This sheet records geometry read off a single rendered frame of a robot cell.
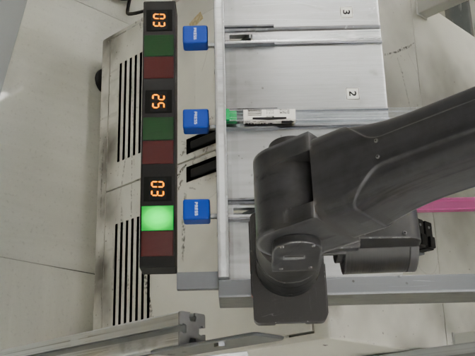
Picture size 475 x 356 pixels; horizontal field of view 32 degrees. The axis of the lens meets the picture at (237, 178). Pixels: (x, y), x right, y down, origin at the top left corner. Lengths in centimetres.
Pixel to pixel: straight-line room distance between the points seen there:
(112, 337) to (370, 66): 46
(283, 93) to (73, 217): 81
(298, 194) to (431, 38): 116
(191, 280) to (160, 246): 5
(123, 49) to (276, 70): 78
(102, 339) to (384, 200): 60
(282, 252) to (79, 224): 115
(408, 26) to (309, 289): 97
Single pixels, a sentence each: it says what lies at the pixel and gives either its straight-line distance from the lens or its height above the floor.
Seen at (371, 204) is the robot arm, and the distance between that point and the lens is 55.
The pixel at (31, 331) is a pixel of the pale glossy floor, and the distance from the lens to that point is 162.
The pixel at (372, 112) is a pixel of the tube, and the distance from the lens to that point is 98.
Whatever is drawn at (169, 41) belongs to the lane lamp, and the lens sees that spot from 104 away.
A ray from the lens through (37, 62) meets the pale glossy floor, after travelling 178.
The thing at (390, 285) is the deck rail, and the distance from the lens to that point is 92.
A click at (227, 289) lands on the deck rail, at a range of 91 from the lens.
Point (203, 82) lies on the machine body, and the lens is 151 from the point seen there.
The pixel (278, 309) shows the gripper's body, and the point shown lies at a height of 87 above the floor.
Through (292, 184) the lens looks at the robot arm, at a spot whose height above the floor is 99.
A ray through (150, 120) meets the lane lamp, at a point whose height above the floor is 65.
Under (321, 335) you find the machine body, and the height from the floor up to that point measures 60.
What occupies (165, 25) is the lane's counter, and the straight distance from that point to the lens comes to 105.
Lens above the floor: 135
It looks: 41 degrees down
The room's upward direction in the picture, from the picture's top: 71 degrees clockwise
